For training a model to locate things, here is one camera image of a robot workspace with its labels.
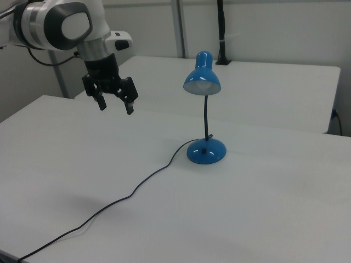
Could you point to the blue gooseneck desk lamp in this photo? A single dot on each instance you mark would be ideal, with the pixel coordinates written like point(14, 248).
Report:
point(203, 75)

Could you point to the black pole with clamp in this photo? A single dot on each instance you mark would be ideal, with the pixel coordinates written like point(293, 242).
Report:
point(221, 27)

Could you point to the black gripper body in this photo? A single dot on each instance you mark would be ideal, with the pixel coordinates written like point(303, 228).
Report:
point(102, 72)

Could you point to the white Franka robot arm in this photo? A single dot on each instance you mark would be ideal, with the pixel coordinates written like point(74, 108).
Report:
point(55, 24)

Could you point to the grey wall partition post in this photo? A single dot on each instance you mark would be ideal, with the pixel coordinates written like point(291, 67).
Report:
point(59, 78)
point(179, 27)

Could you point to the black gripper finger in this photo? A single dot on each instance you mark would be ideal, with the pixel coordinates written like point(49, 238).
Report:
point(129, 91)
point(91, 87)

